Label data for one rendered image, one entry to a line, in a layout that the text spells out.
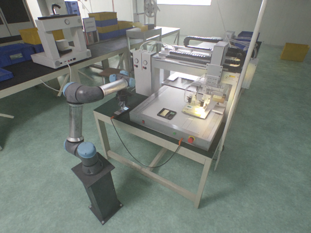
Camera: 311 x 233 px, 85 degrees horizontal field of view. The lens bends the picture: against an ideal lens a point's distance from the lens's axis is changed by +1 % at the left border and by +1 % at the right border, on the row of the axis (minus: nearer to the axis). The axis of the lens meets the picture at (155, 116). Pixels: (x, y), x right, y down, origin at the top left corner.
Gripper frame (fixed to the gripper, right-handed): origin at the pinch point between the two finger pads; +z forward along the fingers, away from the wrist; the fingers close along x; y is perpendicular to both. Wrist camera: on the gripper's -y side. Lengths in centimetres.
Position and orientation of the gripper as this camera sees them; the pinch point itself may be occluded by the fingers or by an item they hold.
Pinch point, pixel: (122, 108)
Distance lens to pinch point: 170.1
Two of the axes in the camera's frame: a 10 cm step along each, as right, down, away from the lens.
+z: -1.5, 9.1, 4.0
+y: -5.7, 2.4, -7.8
